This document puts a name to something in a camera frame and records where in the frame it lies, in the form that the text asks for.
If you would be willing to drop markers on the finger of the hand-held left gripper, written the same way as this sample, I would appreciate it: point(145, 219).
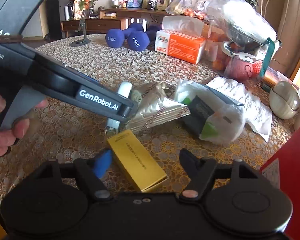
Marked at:
point(100, 100)

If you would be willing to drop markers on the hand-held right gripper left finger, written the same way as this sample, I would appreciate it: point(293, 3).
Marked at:
point(102, 165)

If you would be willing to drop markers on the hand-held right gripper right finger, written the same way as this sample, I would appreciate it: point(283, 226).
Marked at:
point(188, 161)

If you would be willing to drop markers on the pale green slim device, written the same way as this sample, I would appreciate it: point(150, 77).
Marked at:
point(125, 88)

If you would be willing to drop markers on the yellow rectangular carton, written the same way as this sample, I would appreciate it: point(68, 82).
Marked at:
point(135, 160)

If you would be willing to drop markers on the red cardboard box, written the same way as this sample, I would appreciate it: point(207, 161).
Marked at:
point(290, 160)

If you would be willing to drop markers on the person's left hand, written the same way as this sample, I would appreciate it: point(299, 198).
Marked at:
point(17, 130)

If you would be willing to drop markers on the plastic bag with black box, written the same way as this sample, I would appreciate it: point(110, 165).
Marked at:
point(205, 115)

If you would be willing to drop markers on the crumpled silver foil pouch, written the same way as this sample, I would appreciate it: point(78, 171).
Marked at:
point(152, 91)

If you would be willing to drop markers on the blue dumbbell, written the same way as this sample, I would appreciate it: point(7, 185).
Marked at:
point(138, 41)
point(115, 38)

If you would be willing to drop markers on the patterned gift bag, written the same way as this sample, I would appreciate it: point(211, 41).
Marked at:
point(78, 8)

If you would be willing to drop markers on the black phone stand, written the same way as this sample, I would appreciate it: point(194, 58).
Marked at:
point(82, 33)

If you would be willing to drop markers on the wooden sideboard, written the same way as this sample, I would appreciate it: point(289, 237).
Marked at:
point(102, 22)

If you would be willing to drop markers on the white flat paper bag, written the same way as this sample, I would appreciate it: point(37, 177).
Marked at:
point(255, 112)

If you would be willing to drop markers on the orange tissue box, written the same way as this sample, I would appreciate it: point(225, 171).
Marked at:
point(182, 45)

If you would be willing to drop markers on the cream round ceramic holder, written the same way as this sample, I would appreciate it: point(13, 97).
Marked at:
point(286, 100)

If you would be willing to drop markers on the clear box with colourful contents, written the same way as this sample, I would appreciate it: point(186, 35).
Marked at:
point(270, 77)

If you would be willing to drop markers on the clear bag of fruit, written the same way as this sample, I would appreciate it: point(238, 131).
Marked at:
point(177, 5)

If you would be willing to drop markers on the row of small oranges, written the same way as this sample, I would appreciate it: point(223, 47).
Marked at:
point(192, 14)

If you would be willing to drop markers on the large clear bag over bowl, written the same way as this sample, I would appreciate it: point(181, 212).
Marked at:
point(240, 17)

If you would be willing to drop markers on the wooden picture frame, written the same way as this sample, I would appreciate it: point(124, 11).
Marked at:
point(160, 0)

